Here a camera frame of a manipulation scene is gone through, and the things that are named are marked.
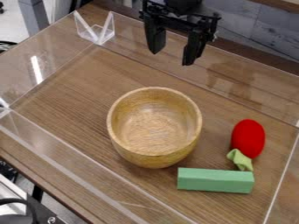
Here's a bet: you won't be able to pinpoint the clear acrylic tray enclosure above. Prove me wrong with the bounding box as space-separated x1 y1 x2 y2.
0 7 299 224

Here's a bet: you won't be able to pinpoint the green foam block stick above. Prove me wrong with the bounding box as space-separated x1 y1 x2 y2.
177 167 255 193

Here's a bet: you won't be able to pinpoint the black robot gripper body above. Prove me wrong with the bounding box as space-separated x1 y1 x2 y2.
140 0 220 32

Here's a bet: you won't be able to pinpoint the grey metal post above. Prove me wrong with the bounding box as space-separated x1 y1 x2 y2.
17 0 49 36

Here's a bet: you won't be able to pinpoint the red plush strawberry toy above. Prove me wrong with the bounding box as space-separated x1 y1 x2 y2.
227 119 267 172

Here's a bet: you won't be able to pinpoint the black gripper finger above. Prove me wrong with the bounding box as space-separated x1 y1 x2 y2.
144 14 165 54
181 29 208 66

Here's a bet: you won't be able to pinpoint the black table clamp bracket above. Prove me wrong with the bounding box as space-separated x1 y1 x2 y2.
25 195 66 224

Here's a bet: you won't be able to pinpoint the light brown wooden bowl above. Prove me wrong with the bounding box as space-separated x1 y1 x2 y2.
107 87 203 169

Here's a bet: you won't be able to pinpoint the black cable loop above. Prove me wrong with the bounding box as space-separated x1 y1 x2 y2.
0 197 38 224

